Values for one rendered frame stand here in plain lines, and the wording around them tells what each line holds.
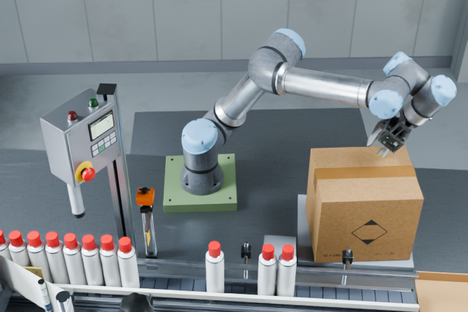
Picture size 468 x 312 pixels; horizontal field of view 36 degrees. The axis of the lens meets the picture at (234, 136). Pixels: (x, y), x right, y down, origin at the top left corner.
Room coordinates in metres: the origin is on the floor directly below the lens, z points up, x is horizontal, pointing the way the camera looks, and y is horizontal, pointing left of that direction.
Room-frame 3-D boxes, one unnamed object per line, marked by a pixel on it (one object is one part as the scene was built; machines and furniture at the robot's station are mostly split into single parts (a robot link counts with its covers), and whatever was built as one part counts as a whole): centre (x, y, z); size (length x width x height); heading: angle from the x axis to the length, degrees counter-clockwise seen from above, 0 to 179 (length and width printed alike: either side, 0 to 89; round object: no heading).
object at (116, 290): (1.31, 0.01, 0.91); 1.07 x 0.01 x 0.02; 86
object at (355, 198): (1.61, -0.40, 0.99); 0.30 x 0.24 x 0.27; 93
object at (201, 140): (1.84, 0.11, 1.04); 0.13 x 0.12 x 0.14; 150
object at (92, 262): (1.37, 0.41, 0.98); 0.05 x 0.05 x 0.20
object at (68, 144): (1.46, 0.40, 1.38); 0.17 x 0.10 x 0.19; 141
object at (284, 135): (1.84, -0.07, 0.81); 0.90 x 0.90 x 0.04; 2
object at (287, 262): (1.34, -0.15, 0.98); 0.05 x 0.05 x 0.20
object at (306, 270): (1.38, 0.00, 0.96); 1.07 x 0.01 x 0.01; 86
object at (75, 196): (1.48, 0.45, 1.18); 0.04 x 0.04 x 0.21
